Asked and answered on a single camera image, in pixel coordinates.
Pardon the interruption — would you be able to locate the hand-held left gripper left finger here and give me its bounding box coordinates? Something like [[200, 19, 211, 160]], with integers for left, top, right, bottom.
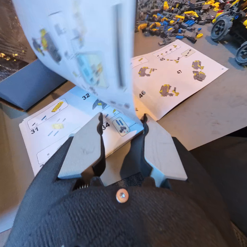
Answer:
[[58, 113, 106, 181]]

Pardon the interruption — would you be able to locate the dark blue cardboard box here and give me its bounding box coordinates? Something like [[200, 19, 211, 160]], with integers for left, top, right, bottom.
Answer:
[[0, 0, 69, 112]]

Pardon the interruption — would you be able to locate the pile of toy parts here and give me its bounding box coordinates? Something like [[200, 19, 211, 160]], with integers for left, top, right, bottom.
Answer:
[[134, 0, 224, 46]]

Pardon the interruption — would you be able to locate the white instruction booklet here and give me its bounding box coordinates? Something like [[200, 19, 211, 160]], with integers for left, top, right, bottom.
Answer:
[[12, 0, 229, 176]]

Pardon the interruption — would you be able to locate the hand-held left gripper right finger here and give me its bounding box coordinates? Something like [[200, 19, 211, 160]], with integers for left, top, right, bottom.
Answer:
[[140, 113, 189, 186]]

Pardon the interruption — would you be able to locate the grey desk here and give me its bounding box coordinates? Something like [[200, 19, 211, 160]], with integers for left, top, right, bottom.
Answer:
[[0, 23, 247, 234]]

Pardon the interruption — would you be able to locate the yellow black toy vehicle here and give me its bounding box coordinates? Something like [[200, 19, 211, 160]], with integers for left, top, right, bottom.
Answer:
[[210, 0, 247, 66]]

